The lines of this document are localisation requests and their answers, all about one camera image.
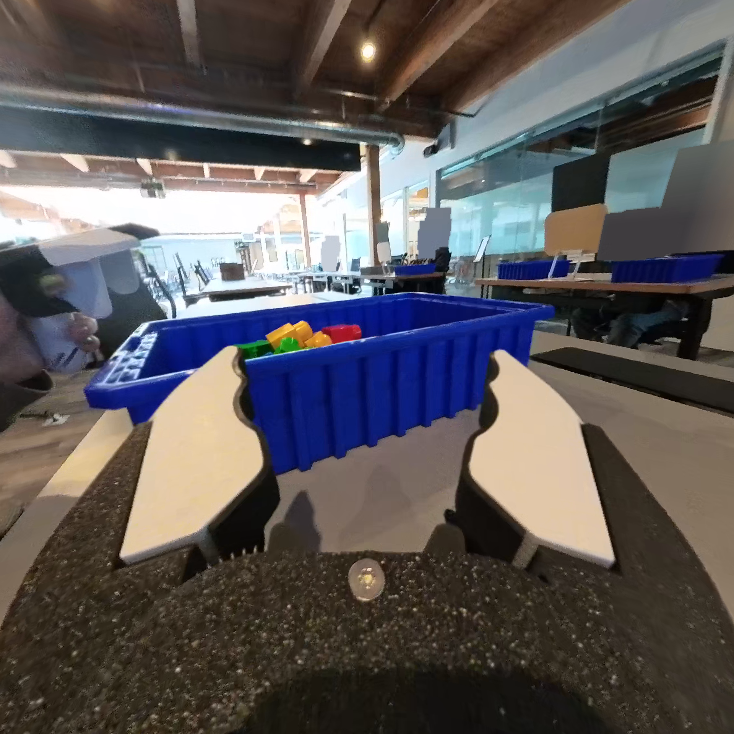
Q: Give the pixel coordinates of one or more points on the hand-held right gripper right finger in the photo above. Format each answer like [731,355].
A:
[536,459]

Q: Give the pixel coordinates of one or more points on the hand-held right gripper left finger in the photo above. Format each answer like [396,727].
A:
[195,459]

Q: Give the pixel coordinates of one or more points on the blue plastic bin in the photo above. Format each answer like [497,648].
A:
[414,269]
[533,269]
[367,390]
[665,268]

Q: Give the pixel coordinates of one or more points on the person's left hand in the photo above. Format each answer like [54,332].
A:
[85,334]

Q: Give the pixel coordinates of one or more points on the green toy block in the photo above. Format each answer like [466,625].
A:
[288,345]
[255,348]

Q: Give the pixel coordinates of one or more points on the ceiling mounted device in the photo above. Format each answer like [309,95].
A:
[152,188]

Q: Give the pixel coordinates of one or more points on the small yellow toy block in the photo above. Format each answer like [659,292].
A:
[318,340]

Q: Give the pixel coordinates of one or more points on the wooden table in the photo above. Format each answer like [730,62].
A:
[602,285]
[401,279]
[246,286]

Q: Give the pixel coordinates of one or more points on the brown wooden box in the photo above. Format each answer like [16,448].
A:
[231,270]

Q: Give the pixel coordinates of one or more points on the red toy block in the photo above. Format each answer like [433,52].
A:
[342,332]

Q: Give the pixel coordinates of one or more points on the black sign stand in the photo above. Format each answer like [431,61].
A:
[484,249]

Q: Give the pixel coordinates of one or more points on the wooden divider panel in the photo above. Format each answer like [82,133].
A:
[575,229]

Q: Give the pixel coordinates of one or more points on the black panel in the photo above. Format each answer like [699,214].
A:
[580,183]

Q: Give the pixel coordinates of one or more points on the round ceiling lamp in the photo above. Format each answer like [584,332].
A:
[367,50]

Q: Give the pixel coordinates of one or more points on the metal duct pipe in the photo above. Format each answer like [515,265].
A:
[200,114]

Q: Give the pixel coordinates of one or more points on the wooden post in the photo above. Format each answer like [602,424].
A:
[374,200]

